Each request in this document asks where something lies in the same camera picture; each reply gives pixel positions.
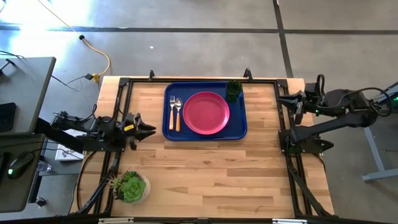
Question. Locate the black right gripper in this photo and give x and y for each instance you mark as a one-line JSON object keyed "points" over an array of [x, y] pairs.
{"points": [[313, 96]]}

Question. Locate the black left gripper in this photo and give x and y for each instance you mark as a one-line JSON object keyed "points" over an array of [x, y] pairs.
{"points": [[130, 119]]}

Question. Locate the blue plastic tray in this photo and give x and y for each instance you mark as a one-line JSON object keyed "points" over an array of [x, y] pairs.
{"points": [[186, 135]]}

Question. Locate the green faceted cup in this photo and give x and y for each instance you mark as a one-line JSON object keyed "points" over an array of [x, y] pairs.
{"points": [[234, 91]]}

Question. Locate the red-pink round plate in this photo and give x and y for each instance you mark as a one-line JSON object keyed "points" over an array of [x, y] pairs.
{"points": [[206, 113]]}

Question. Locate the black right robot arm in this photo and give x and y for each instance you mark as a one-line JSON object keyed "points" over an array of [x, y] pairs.
{"points": [[351, 105]]}

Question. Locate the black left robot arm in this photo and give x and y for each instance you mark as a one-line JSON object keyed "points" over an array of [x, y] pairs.
{"points": [[102, 124]]}

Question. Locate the yellow label tag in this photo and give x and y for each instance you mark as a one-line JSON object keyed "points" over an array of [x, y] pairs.
{"points": [[129, 127]]}

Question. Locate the green succulent in white pot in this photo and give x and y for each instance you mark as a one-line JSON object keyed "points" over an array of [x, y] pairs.
{"points": [[132, 188]]}

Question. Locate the black power connector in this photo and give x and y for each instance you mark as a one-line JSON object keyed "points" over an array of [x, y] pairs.
{"points": [[89, 76]]}

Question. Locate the white printed booklet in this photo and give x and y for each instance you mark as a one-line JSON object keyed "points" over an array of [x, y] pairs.
{"points": [[66, 154]]}

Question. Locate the black support beam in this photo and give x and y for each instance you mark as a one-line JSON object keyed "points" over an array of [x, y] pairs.
{"points": [[62, 139]]}

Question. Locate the black device with green light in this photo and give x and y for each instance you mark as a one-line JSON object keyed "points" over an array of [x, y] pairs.
{"points": [[395, 101]]}

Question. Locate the black crossbar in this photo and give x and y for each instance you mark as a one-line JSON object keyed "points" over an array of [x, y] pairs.
{"points": [[199, 221]]}

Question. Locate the clear water bottle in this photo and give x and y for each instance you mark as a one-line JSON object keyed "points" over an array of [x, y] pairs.
{"points": [[44, 166]]}

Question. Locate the black caster wheel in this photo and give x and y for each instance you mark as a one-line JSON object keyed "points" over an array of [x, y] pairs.
{"points": [[41, 202]]}

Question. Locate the black computer mouse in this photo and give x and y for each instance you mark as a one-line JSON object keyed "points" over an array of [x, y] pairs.
{"points": [[20, 163]]}

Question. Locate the black flat device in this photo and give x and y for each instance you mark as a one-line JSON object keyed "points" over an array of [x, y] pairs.
{"points": [[7, 117]]}

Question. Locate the dark grey desk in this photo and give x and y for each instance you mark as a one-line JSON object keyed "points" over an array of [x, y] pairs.
{"points": [[18, 193]]}

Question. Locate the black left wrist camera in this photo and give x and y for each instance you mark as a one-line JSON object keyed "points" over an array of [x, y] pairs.
{"points": [[133, 143]]}

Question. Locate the black aluminium table frame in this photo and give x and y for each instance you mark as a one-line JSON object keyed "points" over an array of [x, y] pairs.
{"points": [[270, 81]]}

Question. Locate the silver metal bracket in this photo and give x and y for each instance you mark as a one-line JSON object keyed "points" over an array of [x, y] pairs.
{"points": [[115, 220], [289, 221]]}

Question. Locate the grey metal table frame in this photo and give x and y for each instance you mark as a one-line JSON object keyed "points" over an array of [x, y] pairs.
{"points": [[376, 155]]}

